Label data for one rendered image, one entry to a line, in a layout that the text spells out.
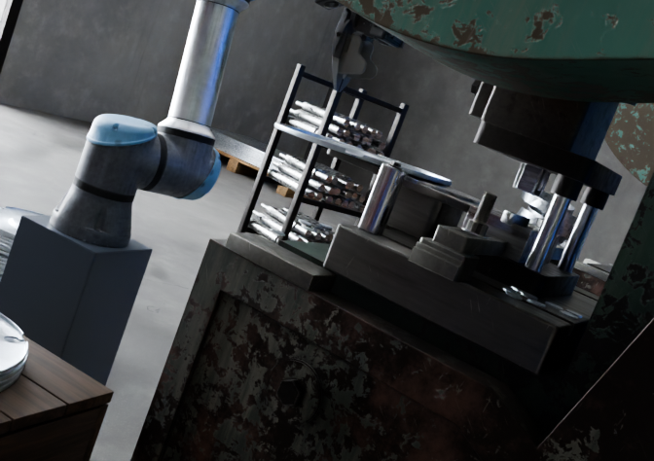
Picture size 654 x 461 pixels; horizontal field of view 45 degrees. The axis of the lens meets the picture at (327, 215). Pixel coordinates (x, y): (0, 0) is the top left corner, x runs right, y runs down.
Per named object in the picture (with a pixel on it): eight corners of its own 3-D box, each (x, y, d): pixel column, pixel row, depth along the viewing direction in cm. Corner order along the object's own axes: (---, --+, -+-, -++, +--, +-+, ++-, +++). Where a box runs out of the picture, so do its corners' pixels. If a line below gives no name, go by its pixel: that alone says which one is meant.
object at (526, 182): (510, 186, 110) (520, 160, 109) (520, 189, 114) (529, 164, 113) (531, 194, 108) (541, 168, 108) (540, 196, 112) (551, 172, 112)
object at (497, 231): (457, 235, 108) (470, 204, 107) (493, 239, 121) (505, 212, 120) (518, 262, 103) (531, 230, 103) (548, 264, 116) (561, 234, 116)
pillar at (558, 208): (522, 265, 101) (564, 162, 99) (526, 265, 103) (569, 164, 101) (537, 272, 100) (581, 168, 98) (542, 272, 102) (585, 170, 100)
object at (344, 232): (320, 265, 101) (337, 222, 100) (451, 268, 140) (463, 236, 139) (537, 377, 86) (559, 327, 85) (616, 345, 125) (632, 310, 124)
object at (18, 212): (-46, 204, 209) (-45, 201, 209) (42, 211, 235) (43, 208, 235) (22, 247, 196) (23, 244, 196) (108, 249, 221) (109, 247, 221)
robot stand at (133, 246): (-50, 432, 152) (20, 214, 146) (18, 410, 169) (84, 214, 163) (19, 478, 146) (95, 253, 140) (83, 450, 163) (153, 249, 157)
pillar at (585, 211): (555, 266, 115) (593, 176, 113) (559, 266, 117) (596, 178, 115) (569, 272, 114) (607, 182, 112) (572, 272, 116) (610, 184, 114)
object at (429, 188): (296, 225, 122) (327, 142, 120) (341, 229, 134) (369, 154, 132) (436, 293, 109) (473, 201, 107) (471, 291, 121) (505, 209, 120)
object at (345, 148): (291, 129, 140) (293, 125, 140) (448, 182, 137) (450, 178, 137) (255, 124, 111) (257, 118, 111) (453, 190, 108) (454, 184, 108)
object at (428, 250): (408, 260, 92) (441, 177, 90) (459, 262, 106) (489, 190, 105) (453, 281, 89) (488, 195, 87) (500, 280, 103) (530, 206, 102)
